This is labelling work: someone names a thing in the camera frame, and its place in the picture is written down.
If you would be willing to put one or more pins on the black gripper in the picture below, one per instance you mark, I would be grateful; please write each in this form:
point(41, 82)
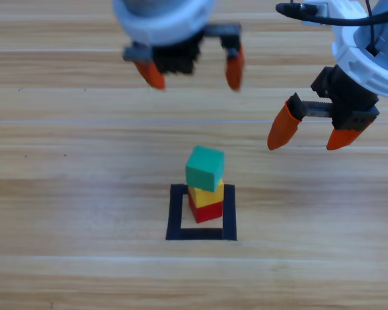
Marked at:
point(178, 58)
point(346, 97)

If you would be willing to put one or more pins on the green wooden cube block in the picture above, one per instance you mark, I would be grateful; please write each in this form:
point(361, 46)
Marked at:
point(203, 168)

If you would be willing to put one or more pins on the yellow wooden cube block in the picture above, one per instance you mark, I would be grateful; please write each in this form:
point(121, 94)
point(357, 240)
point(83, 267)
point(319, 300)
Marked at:
point(210, 198)

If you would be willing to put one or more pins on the red wooden cube block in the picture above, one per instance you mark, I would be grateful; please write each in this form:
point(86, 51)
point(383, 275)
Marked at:
point(207, 213)

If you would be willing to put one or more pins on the black tape square outline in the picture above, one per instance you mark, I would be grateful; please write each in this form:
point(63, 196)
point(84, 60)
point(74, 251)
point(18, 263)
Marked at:
point(176, 219)

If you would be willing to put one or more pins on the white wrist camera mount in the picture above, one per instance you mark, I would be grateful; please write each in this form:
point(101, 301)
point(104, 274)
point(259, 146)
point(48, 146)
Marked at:
point(352, 64)
point(168, 27)

